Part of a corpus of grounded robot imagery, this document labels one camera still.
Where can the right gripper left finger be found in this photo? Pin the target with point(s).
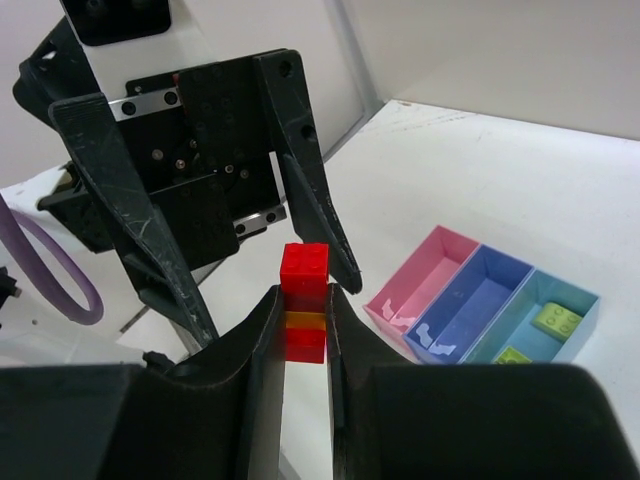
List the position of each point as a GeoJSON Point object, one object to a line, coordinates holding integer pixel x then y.
{"type": "Point", "coordinates": [216, 415]}

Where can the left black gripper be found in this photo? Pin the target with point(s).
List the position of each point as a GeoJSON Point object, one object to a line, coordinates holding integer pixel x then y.
{"type": "Point", "coordinates": [174, 174]}

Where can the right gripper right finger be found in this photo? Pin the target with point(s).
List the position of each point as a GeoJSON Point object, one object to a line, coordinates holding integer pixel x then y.
{"type": "Point", "coordinates": [393, 419]}

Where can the red orange lego stack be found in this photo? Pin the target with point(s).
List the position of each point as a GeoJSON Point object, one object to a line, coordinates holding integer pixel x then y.
{"type": "Point", "coordinates": [304, 281]}

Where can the green lego brick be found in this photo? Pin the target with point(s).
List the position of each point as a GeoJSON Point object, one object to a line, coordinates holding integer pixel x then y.
{"type": "Point", "coordinates": [510, 355]}
{"type": "Point", "coordinates": [556, 321]}

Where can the pink container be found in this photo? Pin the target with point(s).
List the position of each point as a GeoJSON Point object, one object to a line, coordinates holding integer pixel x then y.
{"type": "Point", "coordinates": [419, 280]}

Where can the light blue container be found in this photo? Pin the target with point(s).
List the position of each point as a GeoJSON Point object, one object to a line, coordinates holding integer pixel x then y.
{"type": "Point", "coordinates": [512, 326]}

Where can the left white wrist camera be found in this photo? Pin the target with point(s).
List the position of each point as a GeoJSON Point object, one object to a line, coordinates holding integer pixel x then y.
{"type": "Point", "coordinates": [129, 40]}

